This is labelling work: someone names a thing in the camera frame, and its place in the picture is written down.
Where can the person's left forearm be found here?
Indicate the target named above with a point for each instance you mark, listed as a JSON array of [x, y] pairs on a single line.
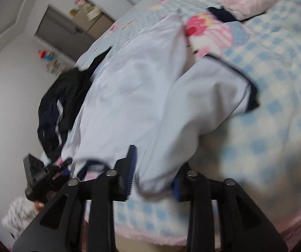
[[16, 215]]

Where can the beige cabinet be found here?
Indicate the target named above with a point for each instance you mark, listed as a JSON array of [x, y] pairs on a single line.
[[92, 23]]

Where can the white shirt with navy trim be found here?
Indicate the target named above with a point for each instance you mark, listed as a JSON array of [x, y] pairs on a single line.
[[140, 84]]

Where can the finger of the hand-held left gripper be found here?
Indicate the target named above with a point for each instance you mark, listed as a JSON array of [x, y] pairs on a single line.
[[58, 179], [61, 162]]

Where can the pink plush doll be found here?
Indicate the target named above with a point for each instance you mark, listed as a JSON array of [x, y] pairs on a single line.
[[81, 2]]

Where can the grey door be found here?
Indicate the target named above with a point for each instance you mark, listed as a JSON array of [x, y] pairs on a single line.
[[58, 31]]

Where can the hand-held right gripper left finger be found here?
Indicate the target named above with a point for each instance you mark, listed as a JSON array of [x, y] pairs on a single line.
[[131, 168]]

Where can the folded navy garment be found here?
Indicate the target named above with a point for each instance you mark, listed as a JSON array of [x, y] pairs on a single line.
[[223, 14]]

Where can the white handbag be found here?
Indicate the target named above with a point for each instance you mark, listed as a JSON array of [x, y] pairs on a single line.
[[94, 13]]

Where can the red and blue plush toy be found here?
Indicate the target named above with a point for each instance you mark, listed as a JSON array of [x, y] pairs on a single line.
[[45, 54]]

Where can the white shelf rack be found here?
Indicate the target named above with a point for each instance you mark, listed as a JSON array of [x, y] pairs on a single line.
[[56, 67]]

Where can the pile of black clothes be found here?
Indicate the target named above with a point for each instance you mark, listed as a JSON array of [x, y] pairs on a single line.
[[69, 92]]

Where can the checkered cartoon print blanket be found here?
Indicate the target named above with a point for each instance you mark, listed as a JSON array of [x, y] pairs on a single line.
[[271, 110]]

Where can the folded pink printed garment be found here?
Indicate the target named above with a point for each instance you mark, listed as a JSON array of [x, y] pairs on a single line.
[[252, 0]]

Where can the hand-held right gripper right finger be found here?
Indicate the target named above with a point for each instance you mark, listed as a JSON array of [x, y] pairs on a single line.
[[176, 190]]

